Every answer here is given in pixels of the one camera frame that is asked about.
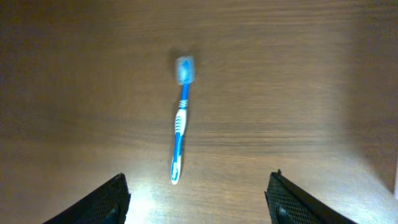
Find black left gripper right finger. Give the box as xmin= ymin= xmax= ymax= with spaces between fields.
xmin=264 ymin=170 xmax=354 ymax=224

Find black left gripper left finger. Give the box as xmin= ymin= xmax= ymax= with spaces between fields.
xmin=46 ymin=173 xmax=131 ymax=224

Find blue white toothbrush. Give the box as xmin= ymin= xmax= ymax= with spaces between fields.
xmin=170 ymin=56 xmax=195 ymax=185

